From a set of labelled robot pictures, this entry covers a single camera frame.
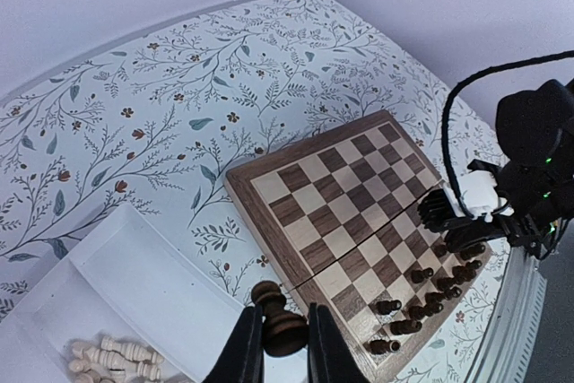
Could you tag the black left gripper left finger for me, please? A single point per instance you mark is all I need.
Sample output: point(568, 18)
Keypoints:
point(242, 357)

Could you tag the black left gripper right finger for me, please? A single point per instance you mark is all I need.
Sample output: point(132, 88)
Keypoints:
point(329, 358)

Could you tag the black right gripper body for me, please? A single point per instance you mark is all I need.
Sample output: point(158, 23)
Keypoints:
point(537, 238)

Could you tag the dark chess piece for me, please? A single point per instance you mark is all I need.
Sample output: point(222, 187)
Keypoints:
point(386, 307)
point(467, 272)
point(447, 283)
point(382, 346)
point(421, 275)
point(449, 294)
point(405, 327)

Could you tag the dark pawn fourteenth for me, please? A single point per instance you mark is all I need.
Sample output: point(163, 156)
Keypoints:
point(284, 332)

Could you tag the dark pawn twelfth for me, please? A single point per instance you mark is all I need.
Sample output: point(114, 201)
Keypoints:
point(473, 251)

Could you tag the dark pawn thirteenth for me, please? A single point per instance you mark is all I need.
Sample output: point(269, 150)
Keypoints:
point(440, 250)

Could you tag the dark chess piece eleventh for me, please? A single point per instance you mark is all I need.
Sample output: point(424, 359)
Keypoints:
point(426, 311)

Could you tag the white plastic compartment tray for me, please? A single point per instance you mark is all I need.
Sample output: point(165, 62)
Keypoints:
point(123, 279)

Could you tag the wooden chess board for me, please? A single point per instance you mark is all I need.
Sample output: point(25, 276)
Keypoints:
point(337, 217)

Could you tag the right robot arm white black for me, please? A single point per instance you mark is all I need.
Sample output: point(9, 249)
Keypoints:
point(529, 200)

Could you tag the pile of light chess pieces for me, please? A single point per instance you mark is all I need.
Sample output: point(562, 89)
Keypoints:
point(113, 360)

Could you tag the floral patterned table cloth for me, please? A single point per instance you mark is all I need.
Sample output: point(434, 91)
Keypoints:
point(156, 123)

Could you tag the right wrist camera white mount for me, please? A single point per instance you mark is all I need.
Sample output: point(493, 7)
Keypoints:
point(480, 201)

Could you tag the front aluminium rail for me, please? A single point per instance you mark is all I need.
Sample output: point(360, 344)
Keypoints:
point(509, 340)

